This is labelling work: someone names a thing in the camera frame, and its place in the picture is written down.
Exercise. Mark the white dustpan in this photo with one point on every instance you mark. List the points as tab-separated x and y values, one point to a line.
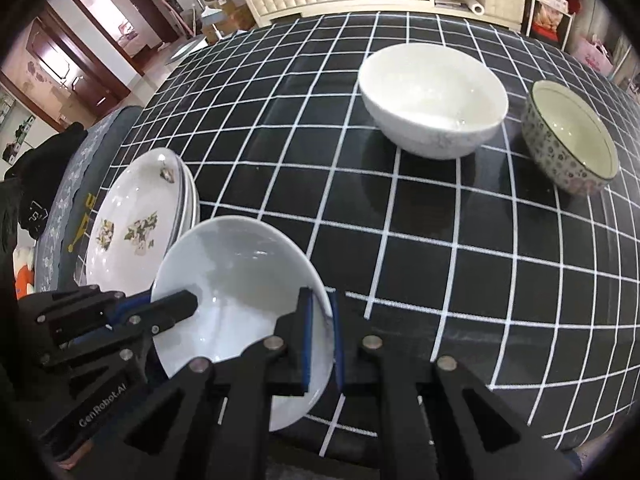
211	30

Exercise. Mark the dark wooden door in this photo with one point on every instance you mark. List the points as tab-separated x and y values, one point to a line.
100	85

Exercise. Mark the black white checked tablecloth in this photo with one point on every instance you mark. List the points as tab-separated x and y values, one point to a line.
450	240

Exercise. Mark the flower patterned bowl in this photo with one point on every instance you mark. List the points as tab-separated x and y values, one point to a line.
575	130

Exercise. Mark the dark cloth with yellow print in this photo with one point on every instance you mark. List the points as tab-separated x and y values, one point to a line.
80	230

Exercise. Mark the dark wooden door frame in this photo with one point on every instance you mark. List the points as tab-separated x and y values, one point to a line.
145	5

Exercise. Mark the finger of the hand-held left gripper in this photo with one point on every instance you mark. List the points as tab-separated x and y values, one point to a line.
172	310
75	310

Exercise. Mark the white plate with pink flowers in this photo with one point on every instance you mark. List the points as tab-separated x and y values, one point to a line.
185	200

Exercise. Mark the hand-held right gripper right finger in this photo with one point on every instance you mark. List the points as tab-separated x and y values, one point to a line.
337	345

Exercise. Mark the plain white plate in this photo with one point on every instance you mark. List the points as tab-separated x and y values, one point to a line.
197	210

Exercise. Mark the chair with grey patterned cover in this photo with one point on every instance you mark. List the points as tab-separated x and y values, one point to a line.
95	155

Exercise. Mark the orange and white toy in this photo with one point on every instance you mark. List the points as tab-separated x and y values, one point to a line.
22	270

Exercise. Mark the cardboard boxes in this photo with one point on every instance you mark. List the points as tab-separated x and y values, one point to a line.
235	15

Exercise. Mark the black garment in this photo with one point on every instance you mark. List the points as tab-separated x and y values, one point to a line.
45	170

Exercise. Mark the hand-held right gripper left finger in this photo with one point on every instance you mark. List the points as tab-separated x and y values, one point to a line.
306	340

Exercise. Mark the white paper roll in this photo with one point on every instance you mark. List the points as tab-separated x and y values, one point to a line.
474	5

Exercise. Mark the pink bag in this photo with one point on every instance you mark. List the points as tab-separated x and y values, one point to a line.
592	55

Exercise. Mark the white plate with green floral print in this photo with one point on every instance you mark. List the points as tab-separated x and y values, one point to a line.
130	195

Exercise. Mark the plain white bowl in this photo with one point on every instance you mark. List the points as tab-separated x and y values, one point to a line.
430	95

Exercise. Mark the white bowl with blue outside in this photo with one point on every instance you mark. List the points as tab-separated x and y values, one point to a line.
240	270

